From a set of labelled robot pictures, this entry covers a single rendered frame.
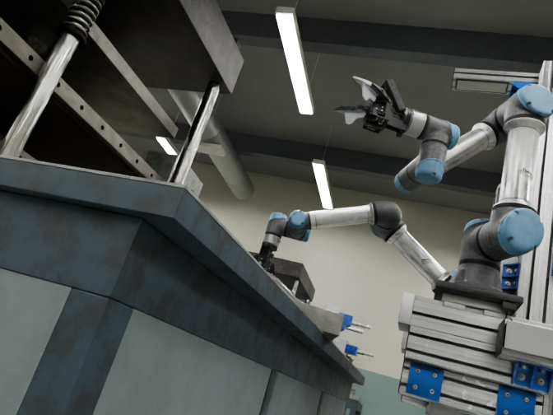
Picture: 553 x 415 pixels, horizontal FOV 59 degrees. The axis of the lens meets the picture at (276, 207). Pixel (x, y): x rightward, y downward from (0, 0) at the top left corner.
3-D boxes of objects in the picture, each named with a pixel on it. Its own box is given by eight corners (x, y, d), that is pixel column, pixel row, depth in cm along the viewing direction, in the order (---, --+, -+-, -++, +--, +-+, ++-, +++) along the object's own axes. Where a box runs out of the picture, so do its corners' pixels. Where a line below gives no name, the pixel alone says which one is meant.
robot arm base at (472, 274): (498, 309, 146) (502, 277, 150) (507, 296, 133) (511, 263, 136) (446, 297, 151) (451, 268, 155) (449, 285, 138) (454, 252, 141)
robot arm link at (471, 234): (485, 275, 152) (490, 235, 156) (513, 268, 139) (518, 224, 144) (450, 263, 151) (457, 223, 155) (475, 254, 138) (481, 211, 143)
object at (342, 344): (372, 365, 165) (375, 348, 166) (371, 362, 160) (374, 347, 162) (335, 355, 169) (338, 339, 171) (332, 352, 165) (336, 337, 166)
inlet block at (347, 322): (366, 338, 133) (370, 319, 135) (370, 337, 128) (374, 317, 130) (320, 324, 134) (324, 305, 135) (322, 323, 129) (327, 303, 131)
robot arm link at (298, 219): (409, 218, 197) (290, 231, 197) (403, 226, 208) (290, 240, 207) (403, 192, 202) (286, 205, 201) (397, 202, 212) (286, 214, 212)
